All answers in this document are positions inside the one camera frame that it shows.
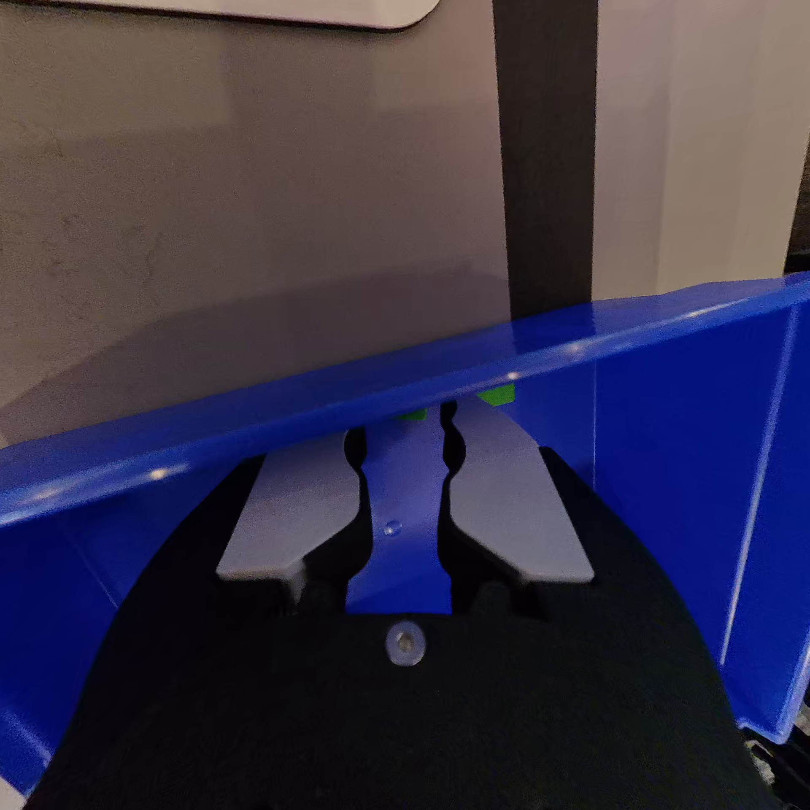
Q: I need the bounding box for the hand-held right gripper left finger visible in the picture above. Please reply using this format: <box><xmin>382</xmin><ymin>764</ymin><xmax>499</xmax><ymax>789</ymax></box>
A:
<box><xmin>216</xmin><ymin>435</ymin><xmax>365</xmax><ymax>582</ymax></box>

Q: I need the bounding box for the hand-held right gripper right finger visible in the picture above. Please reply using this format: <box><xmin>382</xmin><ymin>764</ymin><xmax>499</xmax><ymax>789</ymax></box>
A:
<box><xmin>440</xmin><ymin>400</ymin><xmax>596</xmax><ymax>584</ymax></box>

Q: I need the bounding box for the blue plastic bin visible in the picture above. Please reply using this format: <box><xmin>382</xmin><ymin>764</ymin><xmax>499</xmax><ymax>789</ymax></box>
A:
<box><xmin>0</xmin><ymin>271</ymin><xmax>810</xmax><ymax>799</ymax></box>

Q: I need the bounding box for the dark table leg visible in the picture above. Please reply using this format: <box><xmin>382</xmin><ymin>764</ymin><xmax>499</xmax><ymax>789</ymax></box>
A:
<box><xmin>492</xmin><ymin>0</ymin><xmax>599</xmax><ymax>319</ymax></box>

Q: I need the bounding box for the white rounded board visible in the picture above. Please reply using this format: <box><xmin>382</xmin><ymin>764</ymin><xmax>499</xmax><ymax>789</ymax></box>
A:
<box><xmin>54</xmin><ymin>0</ymin><xmax>442</xmax><ymax>30</ymax></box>

